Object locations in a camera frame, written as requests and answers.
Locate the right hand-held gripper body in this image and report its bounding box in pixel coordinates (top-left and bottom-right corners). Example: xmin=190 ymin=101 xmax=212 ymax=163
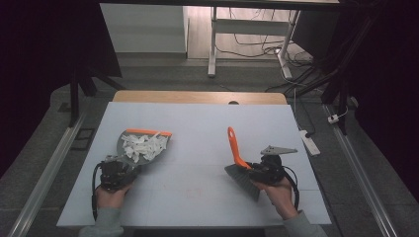
xmin=253 ymin=144 xmax=299 ymax=185

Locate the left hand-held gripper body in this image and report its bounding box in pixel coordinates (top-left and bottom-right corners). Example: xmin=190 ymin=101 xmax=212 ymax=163
xmin=98 ymin=155 xmax=139 ymax=193

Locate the grey dustpan with orange edge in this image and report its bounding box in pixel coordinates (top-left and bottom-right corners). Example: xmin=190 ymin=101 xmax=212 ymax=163
xmin=116 ymin=127 xmax=173 ymax=168

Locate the pile of white paper scraps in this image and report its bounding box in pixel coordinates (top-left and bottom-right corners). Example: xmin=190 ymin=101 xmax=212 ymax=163
xmin=121 ymin=131 xmax=169 ymax=164

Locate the grey brush with orange handle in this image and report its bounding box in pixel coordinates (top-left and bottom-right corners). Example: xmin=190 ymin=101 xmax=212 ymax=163
xmin=223 ymin=125 xmax=262 ymax=202

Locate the person's left hand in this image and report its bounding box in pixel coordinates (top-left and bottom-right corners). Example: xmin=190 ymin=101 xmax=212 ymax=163
xmin=95 ymin=183 xmax=133 ymax=210

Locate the person's right hand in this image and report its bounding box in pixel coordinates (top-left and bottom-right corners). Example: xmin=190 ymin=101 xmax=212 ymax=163
xmin=253 ymin=177 xmax=299 ymax=221

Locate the white power strip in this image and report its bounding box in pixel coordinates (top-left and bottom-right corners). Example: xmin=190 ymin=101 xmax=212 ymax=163
xmin=297 ymin=129 xmax=321 ymax=157

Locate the black metal stand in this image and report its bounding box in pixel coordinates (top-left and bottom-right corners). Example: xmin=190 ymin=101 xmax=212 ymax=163
xmin=57 ymin=65 xmax=126 ymax=128
xmin=286 ymin=6 xmax=379 ymax=136

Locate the wooden table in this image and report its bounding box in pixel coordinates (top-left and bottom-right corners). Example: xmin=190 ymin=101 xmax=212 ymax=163
xmin=112 ymin=90 xmax=289 ymax=106

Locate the black curtain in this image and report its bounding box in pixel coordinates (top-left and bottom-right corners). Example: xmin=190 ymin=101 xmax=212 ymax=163
xmin=0 ymin=0 xmax=124 ymax=172
xmin=324 ymin=0 xmax=419 ymax=205

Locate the white cabinet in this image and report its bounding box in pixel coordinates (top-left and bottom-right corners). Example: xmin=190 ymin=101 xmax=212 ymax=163
xmin=100 ymin=2 xmax=190 ymax=54

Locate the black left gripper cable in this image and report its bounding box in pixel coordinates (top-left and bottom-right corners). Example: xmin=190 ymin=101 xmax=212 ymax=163
xmin=91 ymin=161 xmax=105 ymax=222

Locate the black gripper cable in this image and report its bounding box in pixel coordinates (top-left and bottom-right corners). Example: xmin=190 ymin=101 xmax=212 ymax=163
xmin=91 ymin=161 xmax=105 ymax=222
xmin=282 ymin=165 xmax=301 ymax=212

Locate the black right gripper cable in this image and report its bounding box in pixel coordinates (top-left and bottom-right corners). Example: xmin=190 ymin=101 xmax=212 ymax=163
xmin=282 ymin=165 xmax=301 ymax=212

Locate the aluminium rail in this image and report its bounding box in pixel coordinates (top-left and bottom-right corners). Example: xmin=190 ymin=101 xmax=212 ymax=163
xmin=6 ymin=95 xmax=97 ymax=237
xmin=322 ymin=104 xmax=399 ymax=237

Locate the tangle of floor cables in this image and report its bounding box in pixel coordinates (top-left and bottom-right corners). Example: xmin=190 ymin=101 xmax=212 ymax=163
xmin=215 ymin=8 xmax=330 ymax=95

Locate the white desk frame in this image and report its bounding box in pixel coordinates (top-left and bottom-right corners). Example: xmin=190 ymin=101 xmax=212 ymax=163
xmin=207 ymin=5 xmax=301 ymax=80

